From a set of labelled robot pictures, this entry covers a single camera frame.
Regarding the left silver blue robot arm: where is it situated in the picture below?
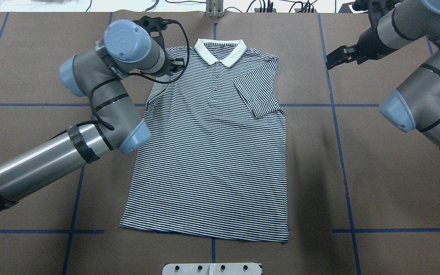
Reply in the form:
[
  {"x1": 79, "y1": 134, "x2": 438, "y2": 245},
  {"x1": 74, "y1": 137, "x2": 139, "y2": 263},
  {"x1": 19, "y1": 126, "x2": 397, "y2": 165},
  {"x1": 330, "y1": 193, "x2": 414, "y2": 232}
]
[{"x1": 0, "y1": 16, "x2": 188, "y2": 211}]

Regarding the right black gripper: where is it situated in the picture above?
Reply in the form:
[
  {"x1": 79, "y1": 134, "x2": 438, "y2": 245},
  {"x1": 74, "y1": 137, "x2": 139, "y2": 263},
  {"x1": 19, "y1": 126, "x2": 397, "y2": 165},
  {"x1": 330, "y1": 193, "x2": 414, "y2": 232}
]
[{"x1": 325, "y1": 15, "x2": 387, "y2": 70}]

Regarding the aluminium frame post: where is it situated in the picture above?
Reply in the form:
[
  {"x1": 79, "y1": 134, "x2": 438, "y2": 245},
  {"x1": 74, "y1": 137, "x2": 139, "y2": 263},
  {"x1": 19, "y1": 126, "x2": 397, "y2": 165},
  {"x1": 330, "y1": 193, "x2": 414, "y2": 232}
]
[{"x1": 205, "y1": 0, "x2": 225, "y2": 18}]

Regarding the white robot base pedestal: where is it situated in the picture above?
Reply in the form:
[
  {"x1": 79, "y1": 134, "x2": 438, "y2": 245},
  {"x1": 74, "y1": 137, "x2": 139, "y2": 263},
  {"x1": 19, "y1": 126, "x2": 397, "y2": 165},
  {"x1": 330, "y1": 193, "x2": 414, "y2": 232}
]
[{"x1": 162, "y1": 262, "x2": 263, "y2": 275}]

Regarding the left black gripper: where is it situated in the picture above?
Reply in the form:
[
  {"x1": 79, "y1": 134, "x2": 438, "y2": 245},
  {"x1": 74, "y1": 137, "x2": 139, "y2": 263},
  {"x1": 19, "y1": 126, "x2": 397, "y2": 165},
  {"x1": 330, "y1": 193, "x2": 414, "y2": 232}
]
[{"x1": 159, "y1": 47, "x2": 185, "y2": 77}]

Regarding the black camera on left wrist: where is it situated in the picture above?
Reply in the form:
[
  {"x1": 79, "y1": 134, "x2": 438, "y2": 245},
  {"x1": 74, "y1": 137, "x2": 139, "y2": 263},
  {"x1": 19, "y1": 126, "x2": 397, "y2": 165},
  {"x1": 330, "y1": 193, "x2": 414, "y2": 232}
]
[{"x1": 133, "y1": 16, "x2": 177, "y2": 38}]

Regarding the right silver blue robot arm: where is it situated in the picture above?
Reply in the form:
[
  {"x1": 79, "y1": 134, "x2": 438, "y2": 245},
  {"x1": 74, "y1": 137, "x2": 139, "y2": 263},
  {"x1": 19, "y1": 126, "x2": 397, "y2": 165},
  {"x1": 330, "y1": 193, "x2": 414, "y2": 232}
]
[{"x1": 325, "y1": 0, "x2": 440, "y2": 150}]

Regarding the striped polo shirt white collar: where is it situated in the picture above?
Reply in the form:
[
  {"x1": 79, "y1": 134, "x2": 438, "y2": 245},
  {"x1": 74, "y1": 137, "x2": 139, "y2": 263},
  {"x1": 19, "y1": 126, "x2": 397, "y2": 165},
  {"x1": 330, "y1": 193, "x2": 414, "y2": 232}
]
[{"x1": 119, "y1": 39, "x2": 289, "y2": 243}]

